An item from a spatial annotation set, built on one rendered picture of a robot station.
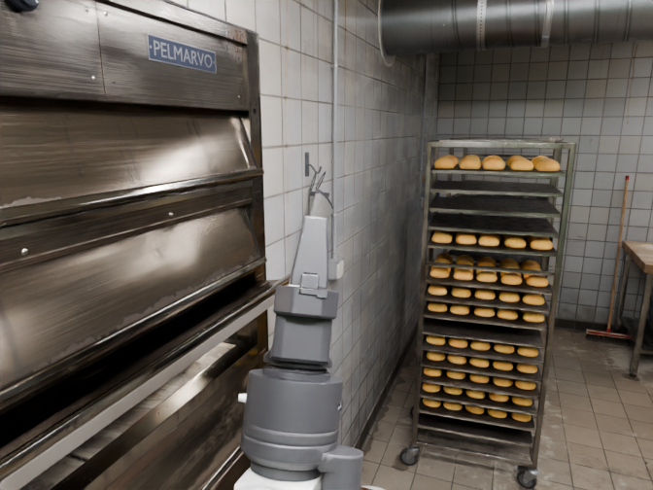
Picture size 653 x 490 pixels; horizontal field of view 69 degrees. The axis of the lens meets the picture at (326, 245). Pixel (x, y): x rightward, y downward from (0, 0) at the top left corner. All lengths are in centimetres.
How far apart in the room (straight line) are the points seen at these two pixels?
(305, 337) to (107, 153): 67
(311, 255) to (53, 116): 65
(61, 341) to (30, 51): 47
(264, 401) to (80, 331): 59
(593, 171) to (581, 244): 65
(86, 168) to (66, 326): 28
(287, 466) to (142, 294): 70
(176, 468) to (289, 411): 95
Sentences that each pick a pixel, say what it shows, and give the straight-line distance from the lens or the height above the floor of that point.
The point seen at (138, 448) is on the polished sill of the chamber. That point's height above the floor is 117.
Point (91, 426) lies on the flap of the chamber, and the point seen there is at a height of 141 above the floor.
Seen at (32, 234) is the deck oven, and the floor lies 168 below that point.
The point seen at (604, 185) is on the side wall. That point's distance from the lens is 480.
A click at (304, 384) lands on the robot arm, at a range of 42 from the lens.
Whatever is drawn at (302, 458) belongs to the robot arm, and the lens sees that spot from 43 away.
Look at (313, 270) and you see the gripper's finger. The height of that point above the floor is 173.
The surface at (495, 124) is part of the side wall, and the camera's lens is 472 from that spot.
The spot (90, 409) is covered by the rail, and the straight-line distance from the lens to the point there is 84.
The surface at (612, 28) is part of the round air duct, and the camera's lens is 272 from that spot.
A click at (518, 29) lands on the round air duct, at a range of 268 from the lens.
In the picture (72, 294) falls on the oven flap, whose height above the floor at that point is 155.
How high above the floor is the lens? 184
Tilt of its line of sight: 14 degrees down
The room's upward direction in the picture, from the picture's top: straight up
